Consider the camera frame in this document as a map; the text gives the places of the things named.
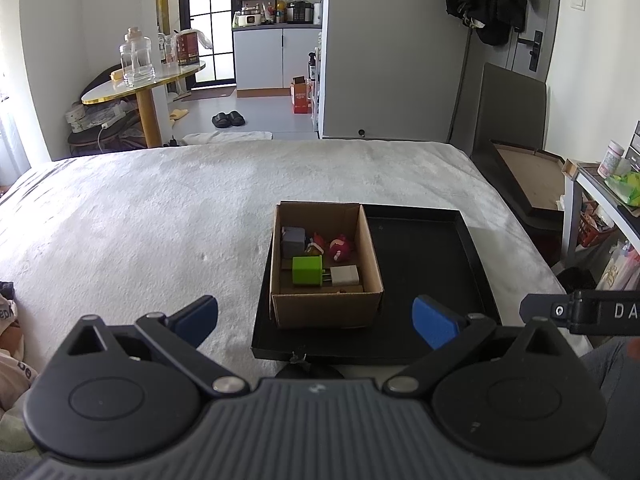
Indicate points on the grey drawer organizer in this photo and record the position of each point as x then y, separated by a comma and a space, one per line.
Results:
635, 147

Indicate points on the person's leg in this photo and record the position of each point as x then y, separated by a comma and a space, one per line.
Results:
615, 400

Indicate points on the green charger plug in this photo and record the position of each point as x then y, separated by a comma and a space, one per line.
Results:
306, 271

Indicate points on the orange carton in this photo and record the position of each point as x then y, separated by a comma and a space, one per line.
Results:
300, 97

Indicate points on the grey leaning board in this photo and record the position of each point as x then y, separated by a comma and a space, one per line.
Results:
510, 110

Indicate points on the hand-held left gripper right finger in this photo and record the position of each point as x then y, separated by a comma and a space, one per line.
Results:
432, 322

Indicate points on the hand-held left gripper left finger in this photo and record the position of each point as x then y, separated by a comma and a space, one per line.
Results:
195, 317

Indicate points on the brown cardboard box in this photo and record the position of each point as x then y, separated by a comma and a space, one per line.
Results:
325, 310

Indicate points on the grey charger plug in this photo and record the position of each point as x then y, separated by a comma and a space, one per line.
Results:
294, 241

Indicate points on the pink white shopping bag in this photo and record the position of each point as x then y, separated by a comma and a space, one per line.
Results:
620, 267

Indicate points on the black framed brown board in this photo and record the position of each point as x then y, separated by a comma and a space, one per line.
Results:
530, 175

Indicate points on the white pink bottle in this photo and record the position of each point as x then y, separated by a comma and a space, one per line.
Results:
611, 160

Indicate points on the red brown canister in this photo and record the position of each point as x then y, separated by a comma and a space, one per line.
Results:
189, 49

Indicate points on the white light switch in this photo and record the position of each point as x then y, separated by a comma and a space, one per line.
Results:
579, 0

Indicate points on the yellow slipper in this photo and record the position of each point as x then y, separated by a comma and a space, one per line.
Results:
178, 114

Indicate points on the dark chair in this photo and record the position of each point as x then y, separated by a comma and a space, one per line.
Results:
120, 135

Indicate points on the large clear glass jar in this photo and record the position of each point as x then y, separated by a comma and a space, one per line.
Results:
136, 60

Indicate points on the coat stand pole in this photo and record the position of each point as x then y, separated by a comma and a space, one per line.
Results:
460, 85

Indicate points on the spray bottle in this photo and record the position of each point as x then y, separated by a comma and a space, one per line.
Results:
312, 67

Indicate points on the white power strip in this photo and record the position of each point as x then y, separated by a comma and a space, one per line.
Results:
105, 124

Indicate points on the grey door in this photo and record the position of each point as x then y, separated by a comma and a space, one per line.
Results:
547, 5

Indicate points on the black cooker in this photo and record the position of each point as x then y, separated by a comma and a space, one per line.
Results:
299, 14

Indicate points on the black framed glass door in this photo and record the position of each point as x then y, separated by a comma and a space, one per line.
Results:
189, 20

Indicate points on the round gold-rimmed table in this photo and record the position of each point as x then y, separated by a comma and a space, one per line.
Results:
150, 120

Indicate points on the black bag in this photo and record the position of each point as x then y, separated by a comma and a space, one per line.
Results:
575, 280

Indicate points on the white rice cooker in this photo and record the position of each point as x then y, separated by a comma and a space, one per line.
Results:
249, 19

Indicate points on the yellow brown toy figure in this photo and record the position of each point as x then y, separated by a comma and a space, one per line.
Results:
314, 249

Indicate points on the green plastic bag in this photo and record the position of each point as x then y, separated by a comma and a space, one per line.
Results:
625, 187

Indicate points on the white side table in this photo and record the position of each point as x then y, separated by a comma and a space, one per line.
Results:
600, 200

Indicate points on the black tray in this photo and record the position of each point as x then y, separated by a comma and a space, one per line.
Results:
425, 260

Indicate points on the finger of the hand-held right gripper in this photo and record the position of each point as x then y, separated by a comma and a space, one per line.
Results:
537, 307

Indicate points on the pink red toy figure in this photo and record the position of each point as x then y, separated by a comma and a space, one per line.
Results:
342, 248

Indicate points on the brown doormat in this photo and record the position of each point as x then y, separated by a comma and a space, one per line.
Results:
214, 94

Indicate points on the white floor towel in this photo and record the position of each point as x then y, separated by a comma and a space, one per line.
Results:
227, 137

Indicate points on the beige printed cloth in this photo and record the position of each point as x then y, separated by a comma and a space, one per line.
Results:
15, 375

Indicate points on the red basket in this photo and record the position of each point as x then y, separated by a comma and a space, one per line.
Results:
595, 230

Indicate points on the beige charger plug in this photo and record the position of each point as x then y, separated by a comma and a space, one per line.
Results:
345, 275

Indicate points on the white kitchen cabinet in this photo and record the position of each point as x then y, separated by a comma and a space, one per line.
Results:
260, 57

